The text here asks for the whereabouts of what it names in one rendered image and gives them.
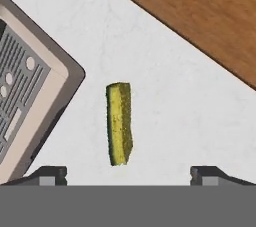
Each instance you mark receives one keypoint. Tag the brown wooden cutting board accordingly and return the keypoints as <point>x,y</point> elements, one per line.
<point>200,11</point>

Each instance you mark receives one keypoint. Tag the yellow green sponge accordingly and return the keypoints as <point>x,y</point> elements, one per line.
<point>119,124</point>

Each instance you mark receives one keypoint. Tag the grey beige toaster oven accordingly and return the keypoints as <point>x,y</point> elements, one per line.
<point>30,97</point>

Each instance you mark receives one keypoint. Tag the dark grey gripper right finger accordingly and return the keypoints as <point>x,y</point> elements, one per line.
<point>206,175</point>

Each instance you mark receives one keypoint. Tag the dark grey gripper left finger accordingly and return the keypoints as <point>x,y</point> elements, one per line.
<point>50,174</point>

